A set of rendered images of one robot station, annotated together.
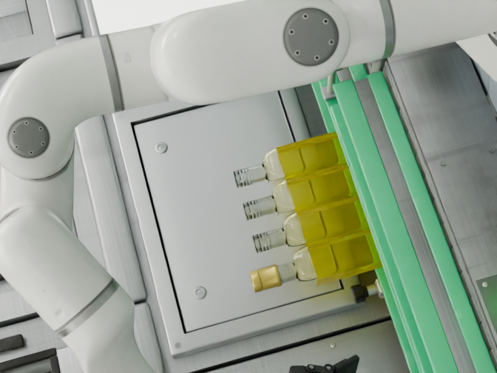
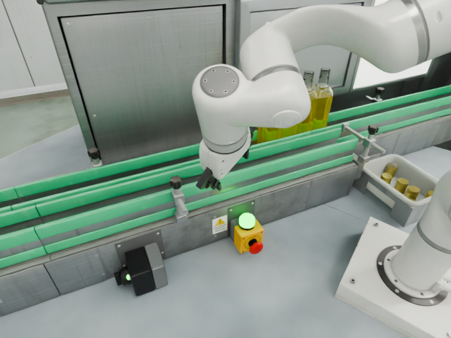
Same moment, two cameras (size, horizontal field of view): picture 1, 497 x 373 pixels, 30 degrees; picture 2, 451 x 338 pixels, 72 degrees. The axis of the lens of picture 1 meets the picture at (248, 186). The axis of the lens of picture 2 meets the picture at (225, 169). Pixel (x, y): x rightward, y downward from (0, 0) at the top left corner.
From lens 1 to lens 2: 74 cm
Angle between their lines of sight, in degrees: 33
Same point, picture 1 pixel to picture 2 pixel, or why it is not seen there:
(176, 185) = not seen: hidden behind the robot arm
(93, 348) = (384, 37)
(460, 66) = (339, 194)
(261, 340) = (231, 55)
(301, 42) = not seen: outside the picture
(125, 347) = (341, 42)
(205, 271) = not seen: hidden behind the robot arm
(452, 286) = (254, 187)
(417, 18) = (439, 260)
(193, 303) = (264, 21)
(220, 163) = (323, 50)
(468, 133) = (313, 196)
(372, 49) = (437, 237)
